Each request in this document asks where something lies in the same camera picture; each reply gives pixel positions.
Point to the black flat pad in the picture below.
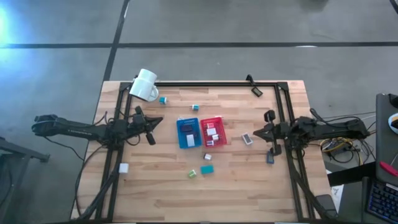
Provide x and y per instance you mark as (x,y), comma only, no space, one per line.
(326,203)

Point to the black desk crossbar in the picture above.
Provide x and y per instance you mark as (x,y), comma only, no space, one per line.
(351,174)

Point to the grey metal stand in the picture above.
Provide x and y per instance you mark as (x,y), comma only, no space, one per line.
(18,149)

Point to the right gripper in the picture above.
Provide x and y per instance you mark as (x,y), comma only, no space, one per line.
(283,132)

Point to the white device with screen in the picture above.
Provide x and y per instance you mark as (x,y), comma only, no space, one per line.
(247,139)

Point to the teal flat box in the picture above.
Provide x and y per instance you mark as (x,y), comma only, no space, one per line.
(207,169)

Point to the white paper sheet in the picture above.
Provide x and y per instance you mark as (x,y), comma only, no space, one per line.
(337,193)

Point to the teal white charger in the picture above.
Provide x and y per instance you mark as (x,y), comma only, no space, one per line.
(195,108)
(162,100)

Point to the black clamp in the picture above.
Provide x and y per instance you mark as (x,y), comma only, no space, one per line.
(249,80)

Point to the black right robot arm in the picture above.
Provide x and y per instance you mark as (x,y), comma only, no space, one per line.
(335,130)

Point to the white blue yellow object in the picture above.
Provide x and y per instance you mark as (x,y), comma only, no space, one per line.
(394,123)

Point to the blue plastic basket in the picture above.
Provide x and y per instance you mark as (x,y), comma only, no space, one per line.
(181,141)

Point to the small black device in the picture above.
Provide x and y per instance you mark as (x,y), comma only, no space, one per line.
(257,92)

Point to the backlit keyboard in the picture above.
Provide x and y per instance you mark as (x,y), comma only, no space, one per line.
(384,202)

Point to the blue power bank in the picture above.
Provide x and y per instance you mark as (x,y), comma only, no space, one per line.
(270,159)

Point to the dark grey side desk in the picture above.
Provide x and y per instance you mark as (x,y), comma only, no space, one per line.
(384,149)

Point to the black aluminium table frame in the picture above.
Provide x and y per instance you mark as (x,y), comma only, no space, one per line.
(217,84)

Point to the white grey plug adapter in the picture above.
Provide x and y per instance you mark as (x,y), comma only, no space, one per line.
(207,156)

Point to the black computer mouse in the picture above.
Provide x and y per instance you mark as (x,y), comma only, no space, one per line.
(395,100)

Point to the white cube charger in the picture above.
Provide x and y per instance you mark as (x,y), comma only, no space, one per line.
(123,168)

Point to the dark purple box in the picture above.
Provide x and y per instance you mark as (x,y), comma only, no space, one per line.
(186,128)

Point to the white power adapter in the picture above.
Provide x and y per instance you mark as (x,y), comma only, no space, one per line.
(190,141)

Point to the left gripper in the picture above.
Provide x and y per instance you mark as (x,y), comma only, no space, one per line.
(136,124)

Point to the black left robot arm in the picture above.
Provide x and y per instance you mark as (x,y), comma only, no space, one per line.
(71,132)

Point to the red plastic basket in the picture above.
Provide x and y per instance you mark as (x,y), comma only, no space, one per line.
(223,130)

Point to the pink white charger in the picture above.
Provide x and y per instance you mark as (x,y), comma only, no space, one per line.
(210,125)

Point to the green white charger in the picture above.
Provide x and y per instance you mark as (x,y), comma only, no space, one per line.
(192,174)

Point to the white cylindrical spot lamp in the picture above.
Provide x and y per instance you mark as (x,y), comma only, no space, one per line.
(143,85)

